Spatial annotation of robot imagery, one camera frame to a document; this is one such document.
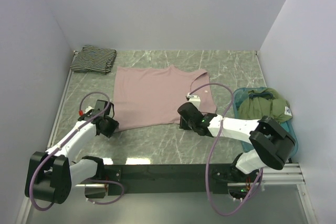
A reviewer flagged pink tank top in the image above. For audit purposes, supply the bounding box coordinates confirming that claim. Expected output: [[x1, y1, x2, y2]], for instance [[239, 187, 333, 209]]
[[113, 65, 217, 131]]

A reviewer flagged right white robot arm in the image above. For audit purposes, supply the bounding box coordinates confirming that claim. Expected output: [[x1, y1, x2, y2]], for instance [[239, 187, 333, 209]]
[[177, 102, 297, 183]]

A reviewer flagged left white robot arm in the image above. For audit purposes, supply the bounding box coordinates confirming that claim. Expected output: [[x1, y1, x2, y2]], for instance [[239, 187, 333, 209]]
[[25, 100, 119, 208]]

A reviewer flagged green tank top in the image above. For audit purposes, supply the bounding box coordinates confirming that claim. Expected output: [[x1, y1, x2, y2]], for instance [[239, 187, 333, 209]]
[[238, 88, 292, 123]]

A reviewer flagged striped folded tank top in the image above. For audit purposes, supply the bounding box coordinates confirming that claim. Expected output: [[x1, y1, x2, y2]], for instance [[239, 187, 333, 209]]
[[70, 46, 117, 74]]

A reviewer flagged black base beam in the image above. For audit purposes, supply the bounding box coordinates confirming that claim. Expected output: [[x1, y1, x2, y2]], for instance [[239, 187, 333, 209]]
[[85, 164, 256, 194]]

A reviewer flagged teal plastic bin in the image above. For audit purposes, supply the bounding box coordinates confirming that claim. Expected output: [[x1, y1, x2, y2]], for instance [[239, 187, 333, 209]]
[[233, 87, 298, 162]]

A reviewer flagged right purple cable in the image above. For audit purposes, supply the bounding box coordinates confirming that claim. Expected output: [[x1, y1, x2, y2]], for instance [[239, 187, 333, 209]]
[[188, 82, 265, 216]]

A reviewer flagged purple cable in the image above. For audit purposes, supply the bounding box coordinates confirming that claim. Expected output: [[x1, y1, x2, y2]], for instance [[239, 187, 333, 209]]
[[30, 91, 125, 211], [188, 82, 265, 216]]

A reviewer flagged aluminium rail frame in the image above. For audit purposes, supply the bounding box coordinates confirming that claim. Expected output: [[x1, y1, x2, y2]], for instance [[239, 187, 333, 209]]
[[17, 50, 307, 223]]

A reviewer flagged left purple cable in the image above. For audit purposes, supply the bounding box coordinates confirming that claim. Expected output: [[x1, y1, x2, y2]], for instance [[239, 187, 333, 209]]
[[30, 91, 125, 211]]

